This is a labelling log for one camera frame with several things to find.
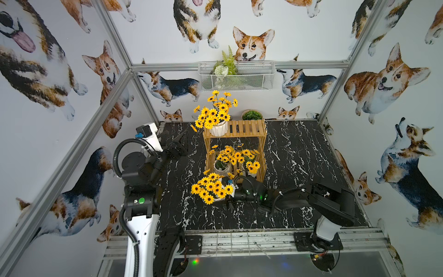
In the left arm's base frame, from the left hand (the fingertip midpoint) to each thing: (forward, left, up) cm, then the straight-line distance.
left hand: (180, 129), depth 60 cm
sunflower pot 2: (+5, -15, -27) cm, 31 cm away
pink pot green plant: (+39, -31, -31) cm, 59 cm away
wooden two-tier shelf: (+13, -23, -15) cm, 31 cm away
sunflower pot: (-14, -11, -17) cm, 24 cm away
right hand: (-12, -9, -29) cm, 33 cm away
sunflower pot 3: (+5, -25, -27) cm, 37 cm away
